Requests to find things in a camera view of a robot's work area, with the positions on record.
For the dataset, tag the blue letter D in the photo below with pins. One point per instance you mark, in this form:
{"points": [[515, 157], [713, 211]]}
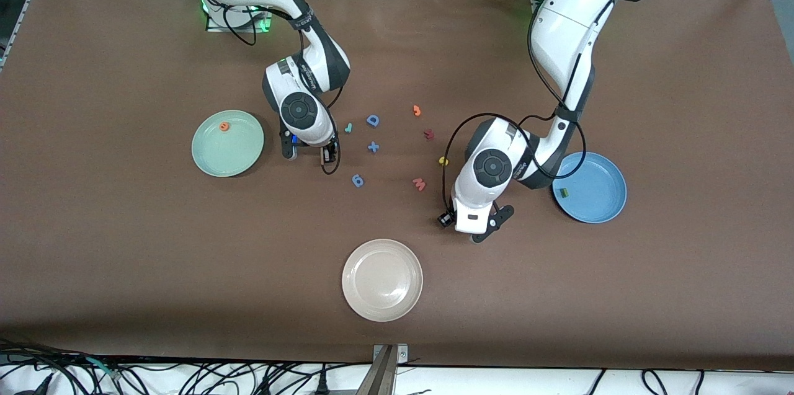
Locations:
{"points": [[371, 120]]}

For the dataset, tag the metal support strut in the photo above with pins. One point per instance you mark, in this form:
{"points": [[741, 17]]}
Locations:
{"points": [[381, 376]]}

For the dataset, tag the light green plate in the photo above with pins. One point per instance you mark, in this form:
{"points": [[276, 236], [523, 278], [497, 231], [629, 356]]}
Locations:
{"points": [[227, 150]]}

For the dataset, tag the blue plate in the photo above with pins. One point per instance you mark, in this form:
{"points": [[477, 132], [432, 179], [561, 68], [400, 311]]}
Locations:
{"points": [[595, 187]]}

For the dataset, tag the blue digit six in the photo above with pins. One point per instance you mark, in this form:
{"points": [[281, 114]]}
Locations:
{"points": [[358, 181]]}

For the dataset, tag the metal table edge bracket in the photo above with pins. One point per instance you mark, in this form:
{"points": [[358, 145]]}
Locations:
{"points": [[402, 353]]}

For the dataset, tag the beige plate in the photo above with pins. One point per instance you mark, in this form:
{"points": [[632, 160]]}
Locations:
{"points": [[382, 280]]}

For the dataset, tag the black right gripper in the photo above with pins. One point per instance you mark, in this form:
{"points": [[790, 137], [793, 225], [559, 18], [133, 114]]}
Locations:
{"points": [[329, 154]]}

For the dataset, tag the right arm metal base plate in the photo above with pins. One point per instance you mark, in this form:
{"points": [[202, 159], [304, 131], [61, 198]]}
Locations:
{"points": [[263, 24]]}

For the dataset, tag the pink letter w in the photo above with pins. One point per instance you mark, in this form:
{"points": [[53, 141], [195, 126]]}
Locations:
{"points": [[419, 184]]}

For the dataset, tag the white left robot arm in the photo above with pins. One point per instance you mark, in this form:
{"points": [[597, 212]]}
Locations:
{"points": [[564, 29]]}

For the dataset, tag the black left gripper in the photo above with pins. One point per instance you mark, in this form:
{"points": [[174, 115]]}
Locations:
{"points": [[445, 219]]}

